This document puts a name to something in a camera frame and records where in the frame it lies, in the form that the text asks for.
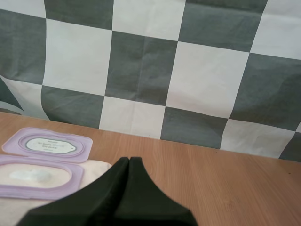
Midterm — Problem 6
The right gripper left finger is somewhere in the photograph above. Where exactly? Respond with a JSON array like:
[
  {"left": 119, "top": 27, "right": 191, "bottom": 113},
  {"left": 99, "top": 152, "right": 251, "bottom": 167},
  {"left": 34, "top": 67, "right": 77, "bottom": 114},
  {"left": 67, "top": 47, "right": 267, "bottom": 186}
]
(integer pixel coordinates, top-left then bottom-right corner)
[{"left": 16, "top": 157, "right": 129, "bottom": 226}]

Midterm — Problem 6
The checked cloth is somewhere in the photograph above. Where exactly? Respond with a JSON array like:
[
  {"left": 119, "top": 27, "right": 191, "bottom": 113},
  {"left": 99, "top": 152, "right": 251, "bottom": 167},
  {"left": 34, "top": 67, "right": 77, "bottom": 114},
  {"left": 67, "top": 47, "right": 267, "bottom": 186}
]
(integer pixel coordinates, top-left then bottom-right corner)
[{"left": 0, "top": 0, "right": 301, "bottom": 163}]

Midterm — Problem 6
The white wet wipes pack lilac lid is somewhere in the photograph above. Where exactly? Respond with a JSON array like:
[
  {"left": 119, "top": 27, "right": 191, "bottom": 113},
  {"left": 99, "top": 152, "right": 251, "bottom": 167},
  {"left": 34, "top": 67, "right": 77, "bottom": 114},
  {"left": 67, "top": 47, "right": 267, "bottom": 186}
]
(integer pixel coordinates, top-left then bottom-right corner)
[{"left": 0, "top": 127, "right": 112, "bottom": 226}]

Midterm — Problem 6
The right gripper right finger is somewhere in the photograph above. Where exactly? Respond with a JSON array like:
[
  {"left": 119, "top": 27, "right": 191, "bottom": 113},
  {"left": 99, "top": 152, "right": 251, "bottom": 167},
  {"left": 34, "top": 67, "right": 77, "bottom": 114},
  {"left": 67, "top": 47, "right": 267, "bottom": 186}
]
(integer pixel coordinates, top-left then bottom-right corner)
[{"left": 112, "top": 156, "right": 198, "bottom": 226}]

